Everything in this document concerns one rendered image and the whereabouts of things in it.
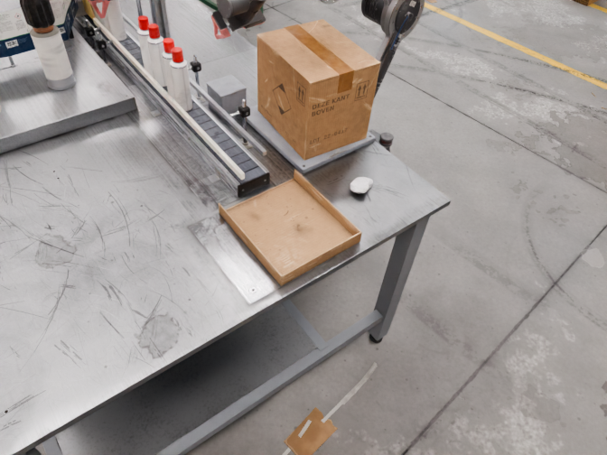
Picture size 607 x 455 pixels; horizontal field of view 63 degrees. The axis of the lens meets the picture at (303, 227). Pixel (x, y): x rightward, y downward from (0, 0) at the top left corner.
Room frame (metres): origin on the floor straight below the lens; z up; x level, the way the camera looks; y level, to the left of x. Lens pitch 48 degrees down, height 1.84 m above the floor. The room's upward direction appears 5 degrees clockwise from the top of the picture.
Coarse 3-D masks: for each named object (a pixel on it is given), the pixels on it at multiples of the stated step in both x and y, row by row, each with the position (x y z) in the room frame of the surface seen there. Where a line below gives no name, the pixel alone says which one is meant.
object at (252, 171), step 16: (128, 48) 1.69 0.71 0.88; (160, 96) 1.40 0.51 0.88; (176, 112) 1.32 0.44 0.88; (192, 112) 1.33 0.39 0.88; (192, 128) 1.24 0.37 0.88; (208, 128) 1.25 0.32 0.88; (208, 144) 1.17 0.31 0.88; (224, 144) 1.18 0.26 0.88; (240, 160) 1.11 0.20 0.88; (256, 176) 1.05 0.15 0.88
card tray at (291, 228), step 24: (264, 192) 1.03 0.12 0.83; (288, 192) 1.04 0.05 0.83; (312, 192) 1.04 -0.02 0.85; (240, 216) 0.93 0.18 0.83; (264, 216) 0.94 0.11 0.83; (288, 216) 0.95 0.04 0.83; (312, 216) 0.96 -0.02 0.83; (336, 216) 0.95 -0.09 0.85; (264, 240) 0.85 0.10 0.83; (288, 240) 0.86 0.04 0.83; (312, 240) 0.87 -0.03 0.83; (336, 240) 0.87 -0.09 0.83; (264, 264) 0.77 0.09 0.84; (288, 264) 0.78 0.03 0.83; (312, 264) 0.77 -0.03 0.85
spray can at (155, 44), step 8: (152, 24) 1.48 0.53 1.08; (152, 32) 1.46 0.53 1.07; (152, 40) 1.46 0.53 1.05; (160, 40) 1.47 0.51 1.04; (152, 48) 1.45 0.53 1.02; (160, 48) 1.46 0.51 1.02; (152, 56) 1.45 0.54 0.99; (160, 56) 1.45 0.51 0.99; (152, 64) 1.46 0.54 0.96; (160, 64) 1.45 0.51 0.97; (160, 72) 1.45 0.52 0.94; (160, 80) 1.45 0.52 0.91
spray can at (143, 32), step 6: (138, 18) 1.52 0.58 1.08; (144, 18) 1.52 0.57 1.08; (144, 24) 1.51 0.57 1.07; (138, 30) 1.52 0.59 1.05; (144, 30) 1.51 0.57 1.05; (138, 36) 1.51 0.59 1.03; (144, 36) 1.50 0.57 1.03; (144, 42) 1.50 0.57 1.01; (144, 48) 1.50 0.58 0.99; (144, 54) 1.50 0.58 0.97; (144, 60) 1.50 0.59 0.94; (150, 60) 1.50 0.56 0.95; (144, 66) 1.51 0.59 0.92; (150, 66) 1.50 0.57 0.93; (150, 72) 1.50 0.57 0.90
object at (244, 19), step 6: (246, 12) 1.23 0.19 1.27; (252, 12) 1.23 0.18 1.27; (258, 12) 1.30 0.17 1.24; (228, 18) 1.24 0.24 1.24; (234, 18) 1.25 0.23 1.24; (240, 18) 1.25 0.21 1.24; (246, 18) 1.24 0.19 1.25; (252, 18) 1.26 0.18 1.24; (258, 18) 1.29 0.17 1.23; (234, 24) 1.23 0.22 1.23; (240, 24) 1.24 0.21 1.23; (246, 24) 1.25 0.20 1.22; (234, 30) 1.23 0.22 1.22
